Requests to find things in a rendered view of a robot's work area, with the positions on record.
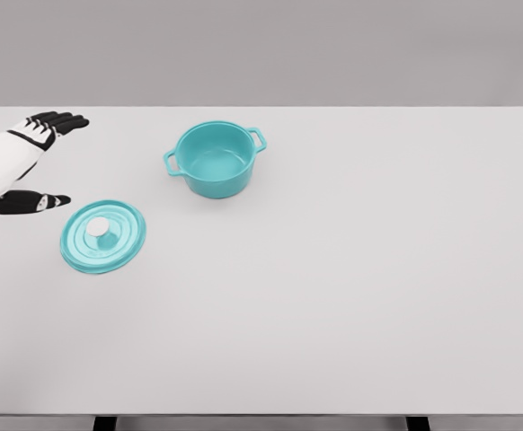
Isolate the teal pot lid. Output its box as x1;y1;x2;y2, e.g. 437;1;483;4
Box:
59;199;147;275

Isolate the teal pot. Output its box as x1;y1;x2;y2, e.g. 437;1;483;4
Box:
163;119;270;200

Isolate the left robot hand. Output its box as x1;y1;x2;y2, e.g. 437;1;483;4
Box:
0;110;91;216

